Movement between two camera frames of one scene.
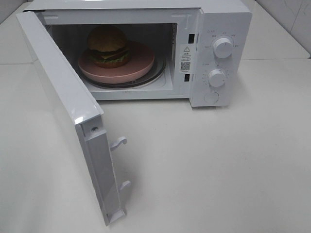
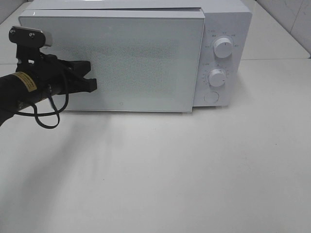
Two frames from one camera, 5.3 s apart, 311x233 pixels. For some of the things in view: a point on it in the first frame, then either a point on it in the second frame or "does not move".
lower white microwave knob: [216, 77] does not move
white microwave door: [84, 109] -> [143, 60]
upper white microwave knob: [222, 48] does not move
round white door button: [212, 97] does not move
